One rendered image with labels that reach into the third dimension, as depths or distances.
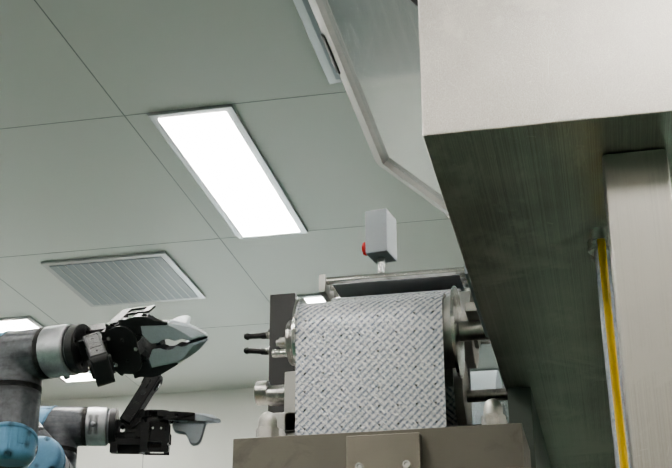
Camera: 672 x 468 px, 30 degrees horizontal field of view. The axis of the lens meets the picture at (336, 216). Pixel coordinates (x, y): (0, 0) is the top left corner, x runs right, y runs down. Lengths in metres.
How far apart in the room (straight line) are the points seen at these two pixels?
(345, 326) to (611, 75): 0.94
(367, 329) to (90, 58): 2.52
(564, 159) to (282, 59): 3.11
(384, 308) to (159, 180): 3.23
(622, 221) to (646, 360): 0.13
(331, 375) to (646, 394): 0.93
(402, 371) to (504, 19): 0.87
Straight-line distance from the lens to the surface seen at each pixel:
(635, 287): 1.16
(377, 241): 2.67
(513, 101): 1.16
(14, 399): 1.85
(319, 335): 2.00
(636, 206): 1.19
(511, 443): 1.71
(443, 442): 1.72
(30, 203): 5.48
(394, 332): 1.98
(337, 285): 2.35
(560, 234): 1.38
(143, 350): 1.78
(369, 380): 1.96
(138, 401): 2.48
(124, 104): 4.61
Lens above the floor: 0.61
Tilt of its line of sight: 24 degrees up
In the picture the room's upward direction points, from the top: straight up
